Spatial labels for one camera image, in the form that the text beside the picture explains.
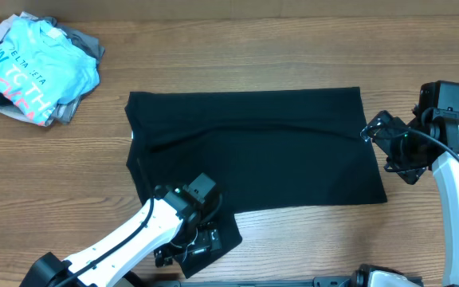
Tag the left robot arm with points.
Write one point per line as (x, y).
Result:
(175, 223)

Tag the grey folded garment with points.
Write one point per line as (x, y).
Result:
(64, 113)

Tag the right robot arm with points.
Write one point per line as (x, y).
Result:
(442, 99)

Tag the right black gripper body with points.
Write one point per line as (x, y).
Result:
(398, 146)

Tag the light blue printed t-shirt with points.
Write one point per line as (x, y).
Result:
(41, 68)

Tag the black t-shirt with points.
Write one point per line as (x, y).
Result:
(264, 150)

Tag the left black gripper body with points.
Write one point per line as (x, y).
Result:
(200, 239)

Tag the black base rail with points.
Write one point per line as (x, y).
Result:
(330, 281)

